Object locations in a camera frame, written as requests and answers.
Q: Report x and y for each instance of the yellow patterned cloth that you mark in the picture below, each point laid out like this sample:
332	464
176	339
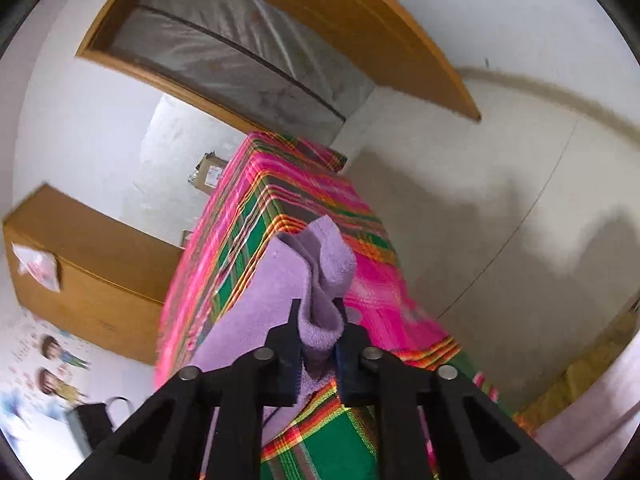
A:
595	360

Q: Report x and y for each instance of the pink plaid bed sheet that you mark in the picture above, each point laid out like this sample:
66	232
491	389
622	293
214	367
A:
310	195

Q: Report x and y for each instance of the purple fleece cloth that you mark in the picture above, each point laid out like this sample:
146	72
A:
260	310

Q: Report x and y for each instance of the wooden wardrobe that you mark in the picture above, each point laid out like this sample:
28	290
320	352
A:
100	280

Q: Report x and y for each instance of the wooden door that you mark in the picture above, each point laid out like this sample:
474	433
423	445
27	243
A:
400	35

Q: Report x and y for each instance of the pale pink cloth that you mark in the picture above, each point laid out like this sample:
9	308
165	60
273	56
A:
600	435

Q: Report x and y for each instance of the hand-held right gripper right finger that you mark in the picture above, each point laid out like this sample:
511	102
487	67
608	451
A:
345	367

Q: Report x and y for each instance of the pink white paper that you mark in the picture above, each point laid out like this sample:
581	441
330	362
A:
36	267

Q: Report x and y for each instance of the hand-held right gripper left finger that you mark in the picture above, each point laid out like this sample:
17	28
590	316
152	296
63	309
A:
287	360

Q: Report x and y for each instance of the small brown cardboard box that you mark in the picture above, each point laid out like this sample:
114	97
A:
187	239

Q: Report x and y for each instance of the brown labelled cardboard box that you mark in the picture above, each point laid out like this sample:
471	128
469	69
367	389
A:
210	172

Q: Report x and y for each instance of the cartoon wall poster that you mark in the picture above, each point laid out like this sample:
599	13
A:
50	375

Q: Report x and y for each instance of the plastic-covered doorway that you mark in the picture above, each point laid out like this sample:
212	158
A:
240	45

